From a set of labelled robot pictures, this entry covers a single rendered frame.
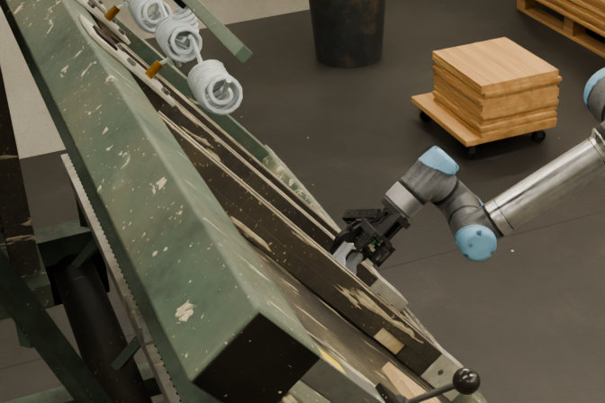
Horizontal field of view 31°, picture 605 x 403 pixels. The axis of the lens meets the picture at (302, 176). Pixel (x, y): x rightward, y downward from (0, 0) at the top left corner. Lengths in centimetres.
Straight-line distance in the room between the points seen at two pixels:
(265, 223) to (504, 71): 342
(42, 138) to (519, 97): 242
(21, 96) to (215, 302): 459
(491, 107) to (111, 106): 384
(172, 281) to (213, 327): 11
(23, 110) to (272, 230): 373
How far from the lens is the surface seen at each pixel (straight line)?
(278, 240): 201
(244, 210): 196
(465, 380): 149
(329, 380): 143
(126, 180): 133
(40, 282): 272
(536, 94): 531
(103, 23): 208
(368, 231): 222
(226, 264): 108
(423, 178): 223
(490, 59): 543
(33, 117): 565
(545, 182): 216
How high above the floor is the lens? 245
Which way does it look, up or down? 28 degrees down
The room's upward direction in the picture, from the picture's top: 4 degrees counter-clockwise
